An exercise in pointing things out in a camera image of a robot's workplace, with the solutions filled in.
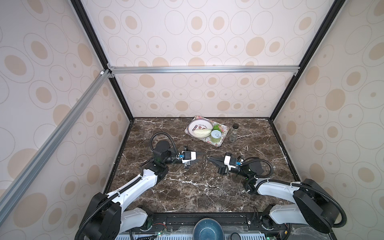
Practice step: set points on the green tin can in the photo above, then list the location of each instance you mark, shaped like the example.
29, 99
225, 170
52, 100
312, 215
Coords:
216, 136

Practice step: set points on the blue bowl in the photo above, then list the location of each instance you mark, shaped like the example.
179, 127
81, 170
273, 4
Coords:
208, 229

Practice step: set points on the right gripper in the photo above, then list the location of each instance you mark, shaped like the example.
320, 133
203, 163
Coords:
224, 169

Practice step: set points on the diagonal aluminium rail left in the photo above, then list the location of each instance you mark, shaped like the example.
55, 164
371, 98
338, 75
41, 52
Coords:
20, 185

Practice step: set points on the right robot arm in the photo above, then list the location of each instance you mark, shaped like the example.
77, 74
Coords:
309, 204

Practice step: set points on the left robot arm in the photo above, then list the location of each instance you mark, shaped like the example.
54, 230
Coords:
107, 214

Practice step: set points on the green leaf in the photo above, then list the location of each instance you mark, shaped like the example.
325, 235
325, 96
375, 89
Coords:
217, 128

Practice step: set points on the white plate with rim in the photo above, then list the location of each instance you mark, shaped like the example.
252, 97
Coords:
199, 124

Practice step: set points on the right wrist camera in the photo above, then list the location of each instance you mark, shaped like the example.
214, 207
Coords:
230, 161

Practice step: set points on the horizontal aluminium rail back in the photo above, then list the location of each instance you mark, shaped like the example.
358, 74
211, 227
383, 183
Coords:
112, 71

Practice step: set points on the pale cabbage piece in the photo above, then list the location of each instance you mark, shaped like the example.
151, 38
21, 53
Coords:
202, 133

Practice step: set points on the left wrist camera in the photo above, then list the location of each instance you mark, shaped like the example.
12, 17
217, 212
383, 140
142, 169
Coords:
188, 156

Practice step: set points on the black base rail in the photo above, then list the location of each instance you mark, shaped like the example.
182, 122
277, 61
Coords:
236, 226

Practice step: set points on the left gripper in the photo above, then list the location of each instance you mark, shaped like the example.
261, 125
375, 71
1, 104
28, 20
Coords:
198, 156

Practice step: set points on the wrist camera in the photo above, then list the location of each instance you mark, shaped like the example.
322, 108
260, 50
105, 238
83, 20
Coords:
188, 156
230, 161

